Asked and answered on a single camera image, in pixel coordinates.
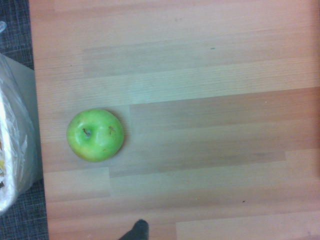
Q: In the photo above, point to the trash bin with plastic bag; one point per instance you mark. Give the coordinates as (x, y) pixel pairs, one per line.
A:
(15, 130)

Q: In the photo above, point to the green apple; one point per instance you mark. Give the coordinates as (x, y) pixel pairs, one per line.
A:
(96, 140)

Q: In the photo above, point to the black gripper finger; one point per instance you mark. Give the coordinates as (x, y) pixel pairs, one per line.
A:
(138, 231)

